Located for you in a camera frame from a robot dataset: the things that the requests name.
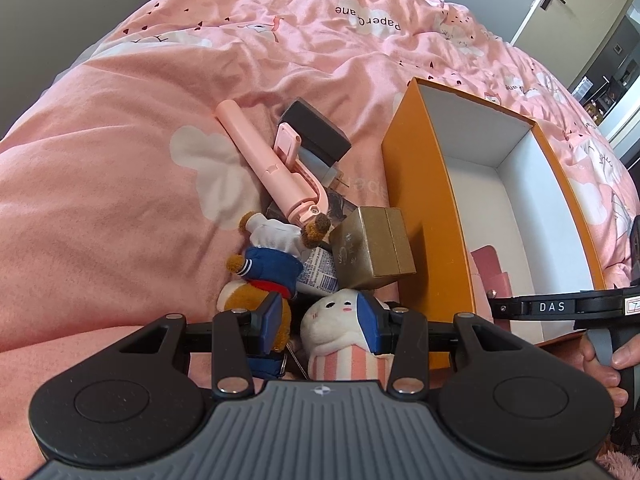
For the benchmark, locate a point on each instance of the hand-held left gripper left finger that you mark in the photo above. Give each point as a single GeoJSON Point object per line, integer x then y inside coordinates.
{"type": "Point", "coordinates": [272, 322]}

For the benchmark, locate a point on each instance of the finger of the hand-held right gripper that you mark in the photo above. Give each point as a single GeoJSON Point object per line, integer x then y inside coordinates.
{"type": "Point", "coordinates": [507, 309]}

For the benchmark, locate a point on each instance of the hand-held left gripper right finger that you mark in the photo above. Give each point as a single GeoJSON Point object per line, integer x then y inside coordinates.
{"type": "Point", "coordinates": [369, 322]}

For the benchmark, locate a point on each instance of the pink wallet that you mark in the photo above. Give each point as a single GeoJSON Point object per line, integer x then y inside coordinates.
{"type": "Point", "coordinates": [490, 275]}

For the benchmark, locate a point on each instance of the white bunny plush striped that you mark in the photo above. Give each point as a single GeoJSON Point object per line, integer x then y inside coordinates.
{"type": "Point", "coordinates": [330, 325]}

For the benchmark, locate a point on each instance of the brown bear plush blue jacket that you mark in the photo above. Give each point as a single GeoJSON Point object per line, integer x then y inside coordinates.
{"type": "Point", "coordinates": [270, 265]}

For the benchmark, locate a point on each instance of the gold box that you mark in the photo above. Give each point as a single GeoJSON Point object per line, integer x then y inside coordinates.
{"type": "Point", "coordinates": [370, 245]}

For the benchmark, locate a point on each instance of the orange cardboard box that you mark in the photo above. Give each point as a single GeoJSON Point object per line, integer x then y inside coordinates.
{"type": "Point", "coordinates": [425, 185]}

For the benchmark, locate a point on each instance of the pink selfie stick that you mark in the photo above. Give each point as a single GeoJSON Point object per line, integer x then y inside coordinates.
{"type": "Point", "coordinates": [240, 130]}

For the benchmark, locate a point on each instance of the black rectangular box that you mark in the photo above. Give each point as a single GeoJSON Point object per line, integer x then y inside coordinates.
{"type": "Point", "coordinates": [320, 130]}

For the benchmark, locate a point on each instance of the person's right hand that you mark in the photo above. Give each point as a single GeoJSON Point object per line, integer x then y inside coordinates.
{"type": "Point", "coordinates": [627, 355]}

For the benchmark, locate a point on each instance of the white tube blue label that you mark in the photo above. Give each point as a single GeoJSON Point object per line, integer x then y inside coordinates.
{"type": "Point", "coordinates": [317, 272]}

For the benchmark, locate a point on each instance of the dark picture card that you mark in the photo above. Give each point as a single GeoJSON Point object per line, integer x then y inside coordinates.
{"type": "Point", "coordinates": [344, 205]}

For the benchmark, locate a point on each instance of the person's pink fuzzy clothing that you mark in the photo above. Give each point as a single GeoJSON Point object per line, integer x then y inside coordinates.
{"type": "Point", "coordinates": [617, 467]}

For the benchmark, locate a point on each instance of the white charger plug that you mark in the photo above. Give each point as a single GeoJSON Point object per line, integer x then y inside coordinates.
{"type": "Point", "coordinates": [317, 165]}

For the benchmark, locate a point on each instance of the pink printed blanket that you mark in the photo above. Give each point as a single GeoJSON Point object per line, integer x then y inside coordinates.
{"type": "Point", "coordinates": [150, 185]}

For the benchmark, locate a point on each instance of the white door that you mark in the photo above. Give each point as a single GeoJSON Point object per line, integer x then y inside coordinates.
{"type": "Point", "coordinates": [575, 5]}

